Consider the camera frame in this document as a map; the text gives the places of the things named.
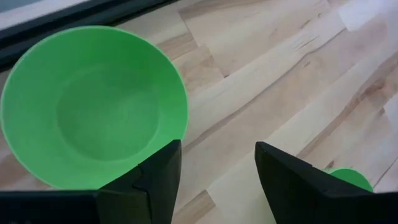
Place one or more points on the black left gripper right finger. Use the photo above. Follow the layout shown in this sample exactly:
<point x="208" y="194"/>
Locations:
<point x="295" y="193"/>

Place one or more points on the large green plastic bowl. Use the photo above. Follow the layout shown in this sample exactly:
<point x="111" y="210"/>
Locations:
<point x="93" y="102"/>

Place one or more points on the small green plastic bowl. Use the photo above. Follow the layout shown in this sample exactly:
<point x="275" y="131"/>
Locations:
<point x="353" y="178"/>

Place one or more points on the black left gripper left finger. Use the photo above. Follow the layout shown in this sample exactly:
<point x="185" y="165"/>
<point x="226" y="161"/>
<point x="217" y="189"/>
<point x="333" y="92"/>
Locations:
<point x="155" y="183"/>

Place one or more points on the black table edge rail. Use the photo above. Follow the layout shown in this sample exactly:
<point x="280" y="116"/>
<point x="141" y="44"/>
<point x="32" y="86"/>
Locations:
<point x="62" y="21"/>

